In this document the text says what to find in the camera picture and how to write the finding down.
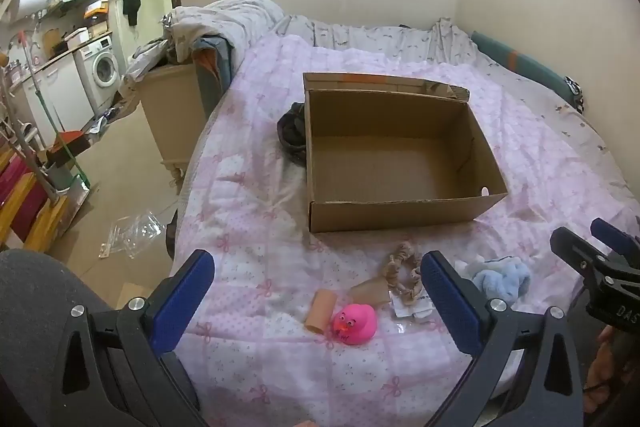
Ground red dustpan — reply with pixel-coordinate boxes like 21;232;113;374
55;129;88;155

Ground grey floral duvet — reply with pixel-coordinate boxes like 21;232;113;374
165;0;288;64

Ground wooden nightstand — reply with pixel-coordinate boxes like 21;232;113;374
140;62;208;195

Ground white washing machine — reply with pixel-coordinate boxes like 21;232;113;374
75;36;121;108

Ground green handled broom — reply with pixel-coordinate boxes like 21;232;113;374
17;34;91;190

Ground beige scrunchie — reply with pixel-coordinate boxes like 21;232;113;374
382;243;425;305

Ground teal cushion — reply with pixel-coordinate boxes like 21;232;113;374
470;31;586;114

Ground brown cardboard box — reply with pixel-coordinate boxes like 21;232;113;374
302;72;509;234

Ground pink patterned blanket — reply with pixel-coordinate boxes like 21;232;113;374
172;34;640;427

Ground flattened cardboard tube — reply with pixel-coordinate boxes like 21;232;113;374
350;278;391;307

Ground person's right hand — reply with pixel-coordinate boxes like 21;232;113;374
585;324;626;408

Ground white base cabinet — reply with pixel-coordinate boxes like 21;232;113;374
22;52;96;142

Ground clear plastic packaging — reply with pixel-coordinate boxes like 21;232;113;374
99;212;163;260

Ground grey cloth pile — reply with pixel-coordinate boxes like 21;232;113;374
124;38;177;84

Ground blue fluffy cloth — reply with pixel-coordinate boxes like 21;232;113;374
470;257;532;305

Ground flat cardboard piece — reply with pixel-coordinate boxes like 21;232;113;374
117;282;157;309

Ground yellow and red rack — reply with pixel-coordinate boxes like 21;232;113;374
0;147;71;253

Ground dark cloth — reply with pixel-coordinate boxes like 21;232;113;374
277;102;308;166

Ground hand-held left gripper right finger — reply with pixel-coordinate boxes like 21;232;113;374
420;251;586;427

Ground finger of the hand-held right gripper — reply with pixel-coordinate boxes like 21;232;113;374
590;218;640;260
550;227;613;290

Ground blue folded clothes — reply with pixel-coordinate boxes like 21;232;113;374
194;36;237;90

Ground pink rubber duck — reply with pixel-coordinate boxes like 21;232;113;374
332;303;377;347

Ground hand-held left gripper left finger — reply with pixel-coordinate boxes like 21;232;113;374
50;249;216;427

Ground clear plastic packet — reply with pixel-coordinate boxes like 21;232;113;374
390;291;436;322

